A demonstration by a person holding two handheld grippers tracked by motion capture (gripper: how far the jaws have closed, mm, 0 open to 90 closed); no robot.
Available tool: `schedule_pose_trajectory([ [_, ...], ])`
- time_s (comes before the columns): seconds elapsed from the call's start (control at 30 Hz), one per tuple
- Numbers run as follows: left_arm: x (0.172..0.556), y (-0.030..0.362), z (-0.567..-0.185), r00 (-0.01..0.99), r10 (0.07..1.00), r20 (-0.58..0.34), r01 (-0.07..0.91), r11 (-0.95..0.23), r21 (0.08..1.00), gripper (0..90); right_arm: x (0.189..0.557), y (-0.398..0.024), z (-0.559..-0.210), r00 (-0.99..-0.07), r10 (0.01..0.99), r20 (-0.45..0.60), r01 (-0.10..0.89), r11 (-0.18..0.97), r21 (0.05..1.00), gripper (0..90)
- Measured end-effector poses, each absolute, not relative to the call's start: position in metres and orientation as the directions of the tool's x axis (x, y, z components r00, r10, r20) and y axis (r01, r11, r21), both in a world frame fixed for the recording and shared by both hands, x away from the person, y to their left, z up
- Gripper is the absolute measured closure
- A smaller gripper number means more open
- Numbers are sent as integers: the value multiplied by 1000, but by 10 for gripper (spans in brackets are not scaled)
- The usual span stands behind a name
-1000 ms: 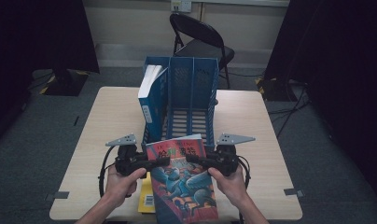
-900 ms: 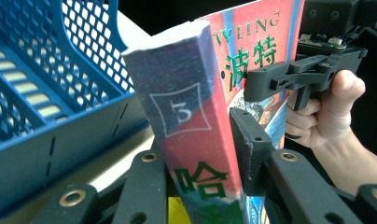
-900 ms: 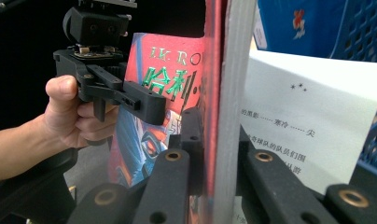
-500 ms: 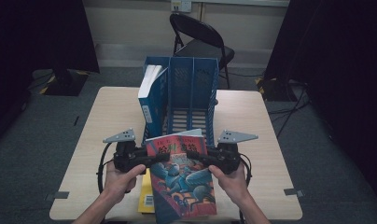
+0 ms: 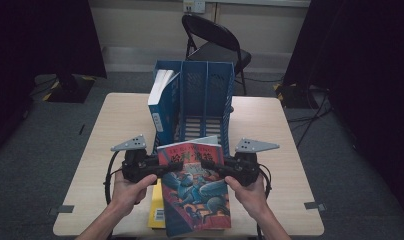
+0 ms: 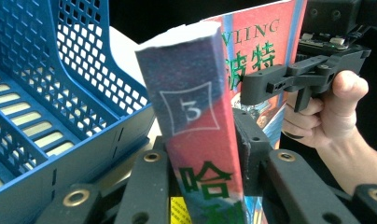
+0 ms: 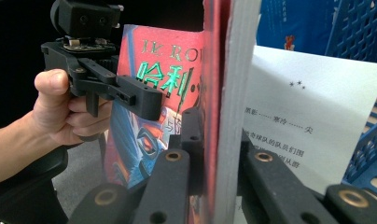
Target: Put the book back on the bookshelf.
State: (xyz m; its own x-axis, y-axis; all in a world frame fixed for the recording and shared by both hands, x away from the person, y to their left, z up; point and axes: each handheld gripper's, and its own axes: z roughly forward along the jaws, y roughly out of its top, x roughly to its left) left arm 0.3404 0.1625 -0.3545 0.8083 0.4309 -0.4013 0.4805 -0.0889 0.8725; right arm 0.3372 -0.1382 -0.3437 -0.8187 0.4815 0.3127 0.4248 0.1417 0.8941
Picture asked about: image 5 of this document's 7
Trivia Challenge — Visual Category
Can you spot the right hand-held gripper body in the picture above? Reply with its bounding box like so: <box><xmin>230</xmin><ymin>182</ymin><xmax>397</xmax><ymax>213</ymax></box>
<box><xmin>223</xmin><ymin>137</ymin><xmax>281</xmax><ymax>187</ymax></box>

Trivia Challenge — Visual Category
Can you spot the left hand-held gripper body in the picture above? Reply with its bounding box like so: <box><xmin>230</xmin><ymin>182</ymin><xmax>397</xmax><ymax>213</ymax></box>
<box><xmin>110</xmin><ymin>134</ymin><xmax>161</xmax><ymax>184</ymax></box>

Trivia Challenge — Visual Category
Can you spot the red illustrated book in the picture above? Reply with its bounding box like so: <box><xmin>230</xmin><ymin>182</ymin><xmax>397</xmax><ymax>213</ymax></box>
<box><xmin>156</xmin><ymin>134</ymin><xmax>233</xmax><ymax>238</ymax></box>

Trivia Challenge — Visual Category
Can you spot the yellow book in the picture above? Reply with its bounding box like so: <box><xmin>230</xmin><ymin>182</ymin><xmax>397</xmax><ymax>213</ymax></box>
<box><xmin>147</xmin><ymin>178</ymin><xmax>168</xmax><ymax>229</ymax></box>

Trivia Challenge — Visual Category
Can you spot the thick blue book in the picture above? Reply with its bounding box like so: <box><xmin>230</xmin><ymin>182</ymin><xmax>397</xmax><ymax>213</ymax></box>
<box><xmin>147</xmin><ymin>68</ymin><xmax>181</xmax><ymax>146</ymax></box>

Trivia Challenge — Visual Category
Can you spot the blue plastic file rack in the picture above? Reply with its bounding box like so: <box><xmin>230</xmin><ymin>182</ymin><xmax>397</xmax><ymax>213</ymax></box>
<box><xmin>152</xmin><ymin>59</ymin><xmax>236</xmax><ymax>158</ymax></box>

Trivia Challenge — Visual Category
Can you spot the person's left hand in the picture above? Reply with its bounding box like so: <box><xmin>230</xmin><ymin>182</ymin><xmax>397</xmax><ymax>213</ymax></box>
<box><xmin>110</xmin><ymin>171</ymin><xmax>158</xmax><ymax>216</ymax></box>

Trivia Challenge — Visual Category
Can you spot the person's right hand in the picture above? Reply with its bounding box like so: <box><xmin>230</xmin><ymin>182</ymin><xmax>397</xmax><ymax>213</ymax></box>
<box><xmin>224</xmin><ymin>174</ymin><xmax>271</xmax><ymax>219</ymax></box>

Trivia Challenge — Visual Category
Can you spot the grey tape patch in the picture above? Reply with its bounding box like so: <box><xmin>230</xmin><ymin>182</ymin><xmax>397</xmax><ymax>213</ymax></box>
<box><xmin>48</xmin><ymin>204</ymin><xmax>75</xmax><ymax>216</ymax></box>
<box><xmin>303</xmin><ymin>201</ymin><xmax>327</xmax><ymax>213</ymax></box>

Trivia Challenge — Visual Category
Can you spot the black stand base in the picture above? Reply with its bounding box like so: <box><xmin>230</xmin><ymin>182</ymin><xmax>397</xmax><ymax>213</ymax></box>
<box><xmin>273</xmin><ymin>81</ymin><xmax>324</xmax><ymax>109</ymax></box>
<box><xmin>41</xmin><ymin>73</ymin><xmax>97</xmax><ymax>104</ymax></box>

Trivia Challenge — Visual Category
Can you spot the black folding chair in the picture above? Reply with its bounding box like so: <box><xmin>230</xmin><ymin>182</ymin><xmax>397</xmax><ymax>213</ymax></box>
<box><xmin>181</xmin><ymin>13</ymin><xmax>253</xmax><ymax>96</ymax></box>

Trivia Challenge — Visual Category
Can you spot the dark curtain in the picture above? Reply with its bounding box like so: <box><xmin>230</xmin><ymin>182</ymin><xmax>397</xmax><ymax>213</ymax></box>
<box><xmin>0</xmin><ymin>0</ymin><xmax>108</xmax><ymax>158</ymax></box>
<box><xmin>283</xmin><ymin>0</ymin><xmax>404</xmax><ymax>218</ymax></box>

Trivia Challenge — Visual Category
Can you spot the right hand-held gripper cable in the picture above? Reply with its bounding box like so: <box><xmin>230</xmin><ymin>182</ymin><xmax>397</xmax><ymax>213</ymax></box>
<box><xmin>256</xmin><ymin>163</ymin><xmax>273</xmax><ymax>199</ymax></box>

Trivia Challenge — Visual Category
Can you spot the hand-held gripper cable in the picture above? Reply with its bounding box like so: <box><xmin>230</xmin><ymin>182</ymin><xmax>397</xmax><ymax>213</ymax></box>
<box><xmin>104</xmin><ymin>150</ymin><xmax>124</xmax><ymax>205</ymax></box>
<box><xmin>256</xmin><ymin>163</ymin><xmax>273</xmax><ymax>199</ymax></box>

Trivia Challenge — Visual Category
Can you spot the left hand-held gripper cable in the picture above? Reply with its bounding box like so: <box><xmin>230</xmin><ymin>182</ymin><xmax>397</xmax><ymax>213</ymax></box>
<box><xmin>104</xmin><ymin>150</ymin><xmax>124</xmax><ymax>205</ymax></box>

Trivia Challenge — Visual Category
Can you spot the black floor cable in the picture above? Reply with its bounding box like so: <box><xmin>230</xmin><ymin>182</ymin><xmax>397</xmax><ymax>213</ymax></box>
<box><xmin>286</xmin><ymin>89</ymin><xmax>334</xmax><ymax>148</ymax></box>

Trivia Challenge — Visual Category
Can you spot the white wall socket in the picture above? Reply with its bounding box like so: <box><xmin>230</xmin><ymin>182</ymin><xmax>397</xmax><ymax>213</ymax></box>
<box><xmin>183</xmin><ymin>0</ymin><xmax>206</xmax><ymax>14</ymax></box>

